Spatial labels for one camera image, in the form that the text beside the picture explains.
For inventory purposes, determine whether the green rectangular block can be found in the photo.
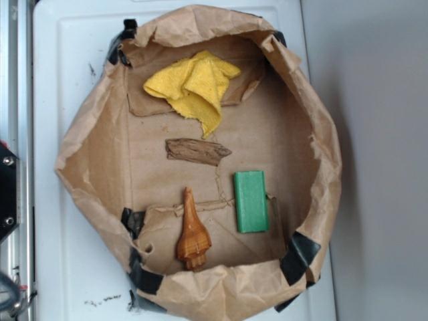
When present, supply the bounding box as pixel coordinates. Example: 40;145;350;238
233;171;269;233

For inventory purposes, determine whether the orange spiral shell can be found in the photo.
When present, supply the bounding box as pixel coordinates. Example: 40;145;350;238
177;187;212;272

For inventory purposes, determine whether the brown wood piece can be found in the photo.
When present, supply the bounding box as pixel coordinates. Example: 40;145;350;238
165;138;232;167

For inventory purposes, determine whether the brown paper bag bin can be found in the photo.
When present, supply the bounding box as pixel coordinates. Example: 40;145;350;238
55;5;342;320

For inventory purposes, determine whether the yellow cloth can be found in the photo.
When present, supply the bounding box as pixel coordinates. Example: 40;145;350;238
143;50;241;139

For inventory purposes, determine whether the white plastic tray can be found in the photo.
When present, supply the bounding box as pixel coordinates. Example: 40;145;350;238
32;0;338;321

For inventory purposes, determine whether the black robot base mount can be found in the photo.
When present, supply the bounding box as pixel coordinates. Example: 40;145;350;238
0;140;20;243

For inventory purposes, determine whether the aluminium frame rail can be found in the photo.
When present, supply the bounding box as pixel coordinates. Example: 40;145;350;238
1;1;37;320

